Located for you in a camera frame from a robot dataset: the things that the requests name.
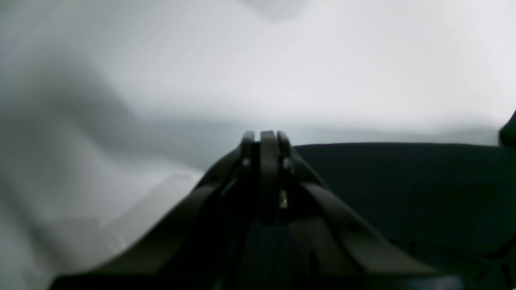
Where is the black T-shirt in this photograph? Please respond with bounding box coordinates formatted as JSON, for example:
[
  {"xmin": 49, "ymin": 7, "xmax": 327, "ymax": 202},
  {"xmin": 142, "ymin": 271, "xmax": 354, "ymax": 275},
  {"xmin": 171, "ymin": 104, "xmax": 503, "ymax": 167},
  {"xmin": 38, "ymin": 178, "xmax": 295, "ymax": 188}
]
[{"xmin": 296, "ymin": 143, "xmax": 516, "ymax": 290}]

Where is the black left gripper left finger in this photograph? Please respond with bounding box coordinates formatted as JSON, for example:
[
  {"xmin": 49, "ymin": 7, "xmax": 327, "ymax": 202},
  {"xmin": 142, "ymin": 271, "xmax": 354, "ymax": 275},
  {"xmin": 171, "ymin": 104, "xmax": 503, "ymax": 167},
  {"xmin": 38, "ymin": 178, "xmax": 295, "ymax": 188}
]
[{"xmin": 50, "ymin": 131, "xmax": 258, "ymax": 290}]

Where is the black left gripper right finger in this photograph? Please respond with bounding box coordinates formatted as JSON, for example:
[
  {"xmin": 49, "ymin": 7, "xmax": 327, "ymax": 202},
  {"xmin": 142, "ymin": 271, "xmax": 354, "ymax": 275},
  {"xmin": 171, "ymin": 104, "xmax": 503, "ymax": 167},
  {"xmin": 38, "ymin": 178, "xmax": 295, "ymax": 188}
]
[{"xmin": 260, "ymin": 130, "xmax": 464, "ymax": 290}]

